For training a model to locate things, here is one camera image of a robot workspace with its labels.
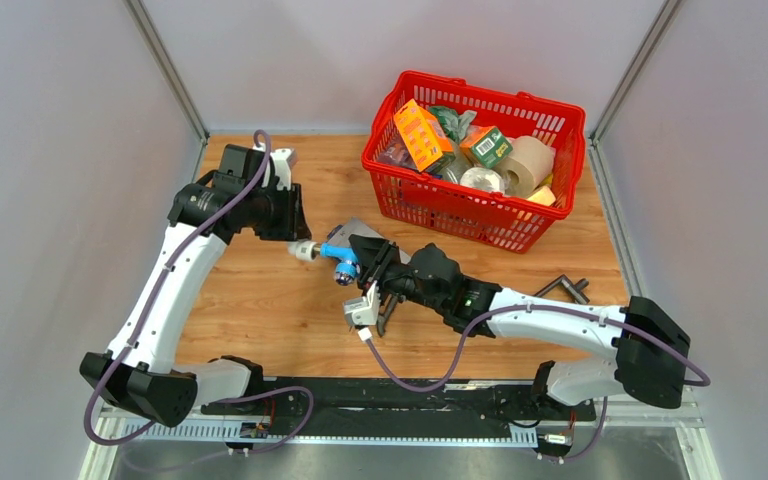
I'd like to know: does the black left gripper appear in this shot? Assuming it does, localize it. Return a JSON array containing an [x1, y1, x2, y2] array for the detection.
[[245, 182, 313, 242]]

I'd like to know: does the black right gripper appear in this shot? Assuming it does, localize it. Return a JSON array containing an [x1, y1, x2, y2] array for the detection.
[[351, 237, 447, 314]]

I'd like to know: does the blue plastic water faucet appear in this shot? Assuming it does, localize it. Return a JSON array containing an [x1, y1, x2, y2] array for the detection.
[[319, 243, 359, 286]]

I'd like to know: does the white plastic pipe elbow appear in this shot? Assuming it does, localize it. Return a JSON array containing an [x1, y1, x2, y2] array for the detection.
[[287, 240, 321, 262]]

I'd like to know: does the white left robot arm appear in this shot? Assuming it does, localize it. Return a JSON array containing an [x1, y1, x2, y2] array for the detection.
[[79, 144, 312, 427]]

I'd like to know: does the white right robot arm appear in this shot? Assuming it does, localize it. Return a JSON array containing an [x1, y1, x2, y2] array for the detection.
[[345, 234, 690, 419]]

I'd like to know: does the blue grey razor box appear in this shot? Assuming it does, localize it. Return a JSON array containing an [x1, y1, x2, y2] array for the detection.
[[326, 217, 382, 247]]

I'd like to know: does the dark metal faucet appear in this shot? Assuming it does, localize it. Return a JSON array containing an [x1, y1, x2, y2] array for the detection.
[[375, 295, 406, 337], [534, 274, 590, 305]]

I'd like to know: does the red plastic shopping basket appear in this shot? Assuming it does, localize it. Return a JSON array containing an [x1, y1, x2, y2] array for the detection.
[[361, 70, 586, 253]]

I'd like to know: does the orange carton box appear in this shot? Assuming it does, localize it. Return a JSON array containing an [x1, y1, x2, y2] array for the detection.
[[392, 99, 455, 173]]

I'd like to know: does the white wrapped roll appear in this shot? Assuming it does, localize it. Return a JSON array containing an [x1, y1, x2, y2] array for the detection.
[[459, 167, 507, 193]]

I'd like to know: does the green plastic bag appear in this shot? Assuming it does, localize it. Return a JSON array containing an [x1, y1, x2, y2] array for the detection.
[[428, 105, 477, 143]]

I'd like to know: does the green small box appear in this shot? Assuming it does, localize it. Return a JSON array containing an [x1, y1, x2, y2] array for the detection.
[[459, 126, 513, 169]]

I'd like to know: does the beige toilet paper roll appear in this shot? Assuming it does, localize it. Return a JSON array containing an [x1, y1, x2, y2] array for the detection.
[[494, 136, 555, 198]]

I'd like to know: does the yellow sponge block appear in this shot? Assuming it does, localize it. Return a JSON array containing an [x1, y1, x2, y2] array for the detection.
[[526, 185, 556, 207]]

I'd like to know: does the dark metal faucet right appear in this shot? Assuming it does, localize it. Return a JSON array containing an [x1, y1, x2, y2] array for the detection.
[[534, 274, 590, 305]]

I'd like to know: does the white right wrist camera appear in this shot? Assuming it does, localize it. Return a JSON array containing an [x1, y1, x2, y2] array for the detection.
[[343, 281, 381, 329]]

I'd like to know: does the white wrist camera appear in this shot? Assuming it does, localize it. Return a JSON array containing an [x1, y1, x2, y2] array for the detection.
[[268, 148, 297, 190], [343, 281, 381, 329]]

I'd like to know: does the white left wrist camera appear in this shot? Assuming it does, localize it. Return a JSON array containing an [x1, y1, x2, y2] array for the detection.
[[268, 148, 297, 190]]

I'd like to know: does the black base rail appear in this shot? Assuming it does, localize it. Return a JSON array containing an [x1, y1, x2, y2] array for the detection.
[[200, 377, 598, 441]]

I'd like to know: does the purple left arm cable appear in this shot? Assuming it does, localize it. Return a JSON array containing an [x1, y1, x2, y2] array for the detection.
[[82, 129, 316, 457]]

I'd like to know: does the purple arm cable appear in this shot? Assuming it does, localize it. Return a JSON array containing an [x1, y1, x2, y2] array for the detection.
[[82, 129, 316, 457], [357, 303, 712, 463]]

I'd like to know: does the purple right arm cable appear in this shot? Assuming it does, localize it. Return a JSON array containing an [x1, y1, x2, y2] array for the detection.
[[357, 303, 712, 463]]

